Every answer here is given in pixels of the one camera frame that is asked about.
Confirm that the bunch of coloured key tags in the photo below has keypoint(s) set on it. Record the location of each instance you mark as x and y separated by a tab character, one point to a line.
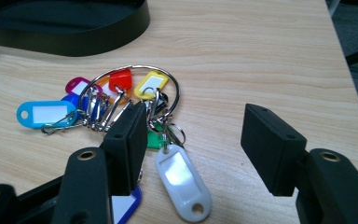
48	113

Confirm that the black key stand with tray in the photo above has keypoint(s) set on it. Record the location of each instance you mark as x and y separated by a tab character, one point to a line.
74	43

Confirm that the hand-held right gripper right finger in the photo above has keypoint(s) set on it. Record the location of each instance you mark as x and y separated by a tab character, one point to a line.
272	149

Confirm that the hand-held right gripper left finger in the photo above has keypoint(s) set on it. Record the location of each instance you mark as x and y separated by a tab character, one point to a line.
126	146

